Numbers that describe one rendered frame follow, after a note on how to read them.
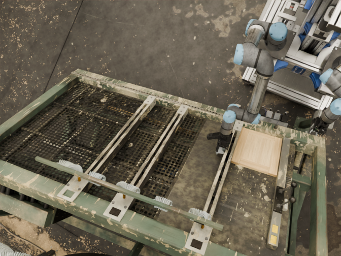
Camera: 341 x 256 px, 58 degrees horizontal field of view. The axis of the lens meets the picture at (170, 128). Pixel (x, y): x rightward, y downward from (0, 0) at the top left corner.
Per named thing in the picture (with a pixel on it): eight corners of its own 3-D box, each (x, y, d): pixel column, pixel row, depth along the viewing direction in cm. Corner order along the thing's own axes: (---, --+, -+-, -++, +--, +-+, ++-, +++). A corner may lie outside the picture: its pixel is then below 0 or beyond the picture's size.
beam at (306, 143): (320, 148, 239) (326, 138, 232) (320, 158, 230) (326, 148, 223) (78, 78, 291) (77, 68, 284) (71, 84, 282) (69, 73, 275)
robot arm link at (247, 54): (267, 36, 216) (254, 72, 178) (246, 32, 220) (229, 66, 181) (272, 20, 208) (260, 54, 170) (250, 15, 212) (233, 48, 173)
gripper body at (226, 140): (227, 151, 205) (231, 137, 197) (214, 147, 207) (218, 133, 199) (230, 144, 210) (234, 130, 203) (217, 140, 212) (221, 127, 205)
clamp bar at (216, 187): (244, 129, 240) (251, 104, 225) (200, 265, 153) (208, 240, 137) (231, 126, 243) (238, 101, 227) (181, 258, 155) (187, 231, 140)
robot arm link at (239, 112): (242, 115, 207) (239, 124, 199) (227, 110, 210) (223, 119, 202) (245, 105, 202) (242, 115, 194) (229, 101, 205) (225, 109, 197)
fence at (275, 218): (288, 142, 233) (290, 138, 230) (275, 250, 162) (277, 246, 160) (282, 140, 234) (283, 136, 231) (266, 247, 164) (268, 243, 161)
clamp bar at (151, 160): (190, 114, 251) (193, 89, 236) (120, 232, 163) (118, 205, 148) (178, 110, 253) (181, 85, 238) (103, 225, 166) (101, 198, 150)
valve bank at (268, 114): (292, 115, 262) (296, 113, 239) (286, 131, 262) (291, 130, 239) (235, 99, 274) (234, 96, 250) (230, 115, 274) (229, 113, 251)
